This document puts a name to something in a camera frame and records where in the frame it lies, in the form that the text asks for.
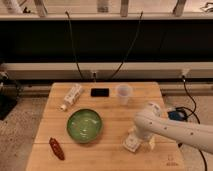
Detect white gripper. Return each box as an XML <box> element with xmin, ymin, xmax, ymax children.
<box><xmin>128</xmin><ymin>127</ymin><xmax>155</xmax><ymax>150</ymax></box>

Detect white sponge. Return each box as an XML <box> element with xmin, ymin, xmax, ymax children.
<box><xmin>123</xmin><ymin>136</ymin><xmax>140</xmax><ymax>153</ymax></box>

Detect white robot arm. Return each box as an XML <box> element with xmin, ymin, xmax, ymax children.
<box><xmin>128</xmin><ymin>102</ymin><xmax>213</xmax><ymax>154</ymax></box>

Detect blue connector box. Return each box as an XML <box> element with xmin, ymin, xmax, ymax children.
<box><xmin>168</xmin><ymin>111</ymin><xmax>183</xmax><ymax>121</ymax></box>

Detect clear plastic cup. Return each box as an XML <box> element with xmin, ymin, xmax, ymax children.
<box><xmin>116</xmin><ymin>84</ymin><xmax>133</xmax><ymax>105</ymax></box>

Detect green bowl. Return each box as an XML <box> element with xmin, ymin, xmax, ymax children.
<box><xmin>67</xmin><ymin>109</ymin><xmax>103</xmax><ymax>144</ymax></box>

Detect black rectangular block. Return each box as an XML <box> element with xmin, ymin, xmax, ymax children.
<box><xmin>91</xmin><ymin>88</ymin><xmax>109</xmax><ymax>97</ymax></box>

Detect white tube bottle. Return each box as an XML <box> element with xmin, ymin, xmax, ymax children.
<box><xmin>60</xmin><ymin>83</ymin><xmax>83</xmax><ymax>111</ymax></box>

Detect red brown chili toy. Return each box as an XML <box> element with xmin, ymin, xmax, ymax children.
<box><xmin>49</xmin><ymin>138</ymin><xmax>65</xmax><ymax>160</ymax></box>

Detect dark equipment at left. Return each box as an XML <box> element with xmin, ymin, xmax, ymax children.
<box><xmin>0</xmin><ymin>71</ymin><xmax>21</xmax><ymax>120</ymax></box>

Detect right black hanging cable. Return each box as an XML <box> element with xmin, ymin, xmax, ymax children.
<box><xmin>109</xmin><ymin>10</ymin><xmax>144</xmax><ymax>81</ymax></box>

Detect black hanging cable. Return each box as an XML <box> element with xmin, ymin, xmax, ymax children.
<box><xmin>64</xmin><ymin>10</ymin><xmax>86</xmax><ymax>81</ymax></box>
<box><xmin>109</xmin><ymin>10</ymin><xmax>144</xmax><ymax>81</ymax></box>

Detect black floor cable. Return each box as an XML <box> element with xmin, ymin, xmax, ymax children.
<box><xmin>166</xmin><ymin>74</ymin><xmax>209</xmax><ymax>171</ymax></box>

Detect left black hanging cable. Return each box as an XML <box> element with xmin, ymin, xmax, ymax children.
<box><xmin>64</xmin><ymin>10</ymin><xmax>86</xmax><ymax>81</ymax></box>

